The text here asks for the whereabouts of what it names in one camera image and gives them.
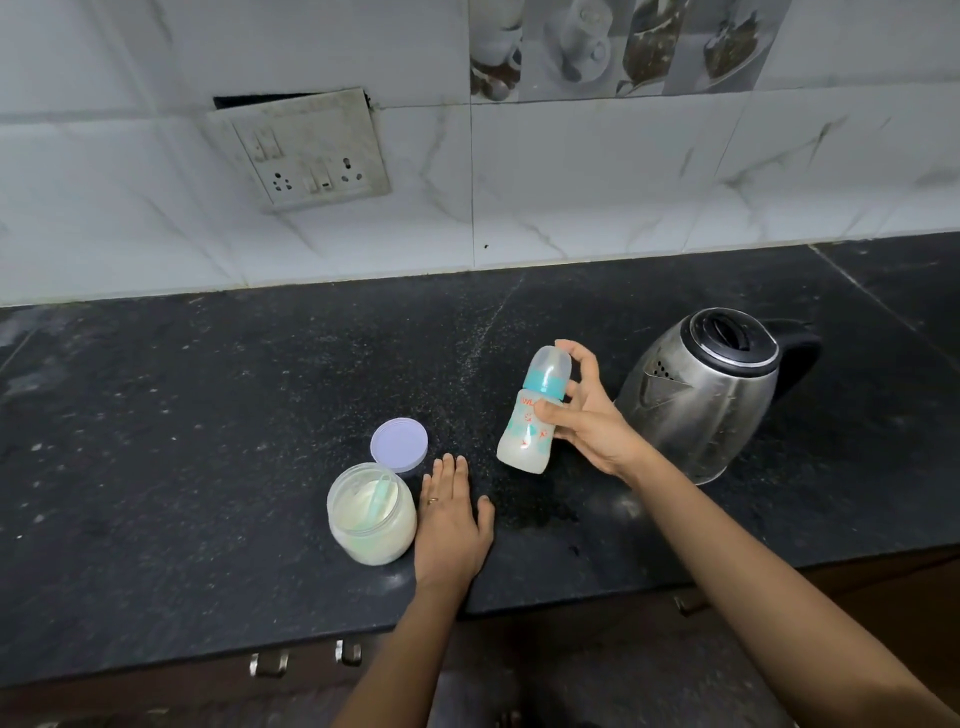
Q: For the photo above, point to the clear baby bottle teal collar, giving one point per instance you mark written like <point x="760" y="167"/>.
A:
<point x="534" y="427"/>

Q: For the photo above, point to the person's right forearm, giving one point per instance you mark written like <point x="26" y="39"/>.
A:
<point x="750" y="592"/>

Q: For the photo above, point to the person's left middle finger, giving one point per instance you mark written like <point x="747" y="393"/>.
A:
<point x="448" y="484"/>

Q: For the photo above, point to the person's left thumb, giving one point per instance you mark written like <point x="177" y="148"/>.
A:
<point x="486" y="517"/>

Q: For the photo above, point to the person's right hand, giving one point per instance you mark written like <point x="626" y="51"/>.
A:
<point x="596" y="431"/>

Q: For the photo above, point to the person's left hand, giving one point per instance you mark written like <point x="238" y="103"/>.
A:
<point x="450" y="540"/>

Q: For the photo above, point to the white wall switch socket plate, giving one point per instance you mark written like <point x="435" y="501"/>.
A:
<point x="304" y="154"/>

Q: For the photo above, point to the stainless steel electric kettle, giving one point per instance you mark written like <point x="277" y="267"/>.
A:
<point x="701" y="397"/>

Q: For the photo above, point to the person's right thumb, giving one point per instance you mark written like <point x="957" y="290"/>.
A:
<point x="559" y="412"/>

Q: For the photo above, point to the person's left forearm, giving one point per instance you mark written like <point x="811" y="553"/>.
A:
<point x="409" y="660"/>

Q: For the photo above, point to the clear plastic scoop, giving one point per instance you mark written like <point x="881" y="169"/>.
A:
<point x="379" y="493"/>

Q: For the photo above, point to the brown wooden cabinet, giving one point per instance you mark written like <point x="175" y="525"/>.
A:
<point x="885" y="600"/>

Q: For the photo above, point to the clear jar of white powder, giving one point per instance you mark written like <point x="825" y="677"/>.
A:
<point x="371" y="529"/>

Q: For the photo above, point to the pale purple jar lid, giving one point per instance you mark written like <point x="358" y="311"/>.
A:
<point x="400" y="444"/>

